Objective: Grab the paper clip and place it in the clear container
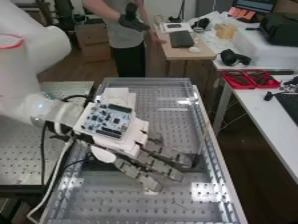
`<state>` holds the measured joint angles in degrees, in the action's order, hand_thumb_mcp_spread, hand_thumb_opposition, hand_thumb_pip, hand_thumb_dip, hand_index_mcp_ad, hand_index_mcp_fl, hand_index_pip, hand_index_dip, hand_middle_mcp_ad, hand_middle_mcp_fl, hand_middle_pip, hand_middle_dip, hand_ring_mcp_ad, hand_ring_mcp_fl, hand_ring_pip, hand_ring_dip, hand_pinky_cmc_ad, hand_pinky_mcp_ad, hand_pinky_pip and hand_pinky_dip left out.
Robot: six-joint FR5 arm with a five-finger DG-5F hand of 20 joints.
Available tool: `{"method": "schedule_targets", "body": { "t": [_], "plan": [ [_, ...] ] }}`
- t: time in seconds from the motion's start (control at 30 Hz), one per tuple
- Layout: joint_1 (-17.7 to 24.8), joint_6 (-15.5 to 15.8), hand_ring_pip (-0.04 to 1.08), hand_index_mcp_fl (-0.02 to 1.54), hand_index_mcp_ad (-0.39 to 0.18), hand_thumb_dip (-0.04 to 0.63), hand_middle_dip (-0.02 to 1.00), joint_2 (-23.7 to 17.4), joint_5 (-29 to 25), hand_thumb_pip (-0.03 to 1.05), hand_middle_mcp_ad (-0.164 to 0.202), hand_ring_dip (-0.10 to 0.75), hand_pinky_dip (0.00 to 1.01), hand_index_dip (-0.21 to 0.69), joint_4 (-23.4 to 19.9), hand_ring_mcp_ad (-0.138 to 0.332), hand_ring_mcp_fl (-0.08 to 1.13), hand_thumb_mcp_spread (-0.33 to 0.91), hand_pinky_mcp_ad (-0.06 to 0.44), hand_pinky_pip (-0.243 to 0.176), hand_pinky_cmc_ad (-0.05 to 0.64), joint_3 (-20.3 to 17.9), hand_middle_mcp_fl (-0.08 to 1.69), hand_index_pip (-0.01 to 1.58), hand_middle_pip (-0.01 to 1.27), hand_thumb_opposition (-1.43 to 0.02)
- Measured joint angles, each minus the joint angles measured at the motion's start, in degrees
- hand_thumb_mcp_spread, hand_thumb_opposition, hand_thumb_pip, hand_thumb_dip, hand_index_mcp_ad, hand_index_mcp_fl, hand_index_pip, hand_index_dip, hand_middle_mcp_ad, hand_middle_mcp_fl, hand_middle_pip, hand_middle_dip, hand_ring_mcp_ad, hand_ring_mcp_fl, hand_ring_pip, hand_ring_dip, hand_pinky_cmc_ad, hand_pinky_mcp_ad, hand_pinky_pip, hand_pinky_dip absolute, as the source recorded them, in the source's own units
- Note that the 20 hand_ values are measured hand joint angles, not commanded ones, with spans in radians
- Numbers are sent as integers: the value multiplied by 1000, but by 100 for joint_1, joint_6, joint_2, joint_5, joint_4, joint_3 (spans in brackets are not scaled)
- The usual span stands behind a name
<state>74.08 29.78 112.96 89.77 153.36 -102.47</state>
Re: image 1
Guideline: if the black cable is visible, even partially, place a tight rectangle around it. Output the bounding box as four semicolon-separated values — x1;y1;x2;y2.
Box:
39;94;90;186

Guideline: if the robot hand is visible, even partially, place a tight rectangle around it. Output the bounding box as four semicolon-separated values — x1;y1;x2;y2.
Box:
71;99;207;194

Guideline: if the screen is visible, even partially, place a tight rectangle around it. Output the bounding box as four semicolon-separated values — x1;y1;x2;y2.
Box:
230;0;277;14

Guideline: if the small white box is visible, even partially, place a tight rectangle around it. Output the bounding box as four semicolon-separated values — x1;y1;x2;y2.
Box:
102;87;136;105

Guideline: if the red tray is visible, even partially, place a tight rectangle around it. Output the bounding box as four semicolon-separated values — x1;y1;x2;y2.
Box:
219;70;258;90
244;69;281;89

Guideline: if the wooden desk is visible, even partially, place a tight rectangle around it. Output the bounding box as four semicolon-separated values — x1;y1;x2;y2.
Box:
147;21;220;80

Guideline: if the person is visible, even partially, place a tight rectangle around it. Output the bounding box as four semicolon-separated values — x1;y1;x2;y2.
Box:
81;0;156;78

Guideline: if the black bag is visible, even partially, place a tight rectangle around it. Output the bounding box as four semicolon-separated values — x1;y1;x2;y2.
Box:
258;12;298;47

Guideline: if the white cable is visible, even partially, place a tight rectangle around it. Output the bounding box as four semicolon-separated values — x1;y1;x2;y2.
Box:
25;139;75;224

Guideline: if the white desk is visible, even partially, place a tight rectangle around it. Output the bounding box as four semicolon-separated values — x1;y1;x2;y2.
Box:
211;11;298;72
211;74;298;184

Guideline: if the clear box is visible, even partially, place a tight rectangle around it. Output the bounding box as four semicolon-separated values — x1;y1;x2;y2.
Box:
41;77;250;224

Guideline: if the cardboard box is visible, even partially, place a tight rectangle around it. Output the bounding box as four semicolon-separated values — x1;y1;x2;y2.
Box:
73;22;113;64

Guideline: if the black keyboard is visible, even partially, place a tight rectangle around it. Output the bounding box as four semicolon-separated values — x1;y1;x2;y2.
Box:
272;92;298;126
168;30;195;49

